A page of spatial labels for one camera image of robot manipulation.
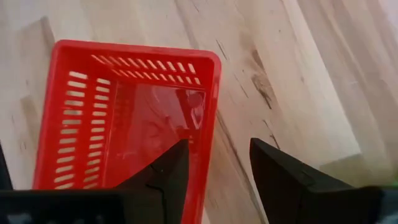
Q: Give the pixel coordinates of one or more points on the red plastic basket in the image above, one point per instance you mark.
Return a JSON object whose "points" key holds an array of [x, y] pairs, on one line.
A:
{"points": [[130, 124]]}

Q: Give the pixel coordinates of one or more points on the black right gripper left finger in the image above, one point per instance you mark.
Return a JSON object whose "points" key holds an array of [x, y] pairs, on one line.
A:
{"points": [[171, 177]]}

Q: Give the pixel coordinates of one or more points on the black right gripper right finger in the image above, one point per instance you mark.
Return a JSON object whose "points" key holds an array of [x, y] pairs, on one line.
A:
{"points": [[280, 180]]}

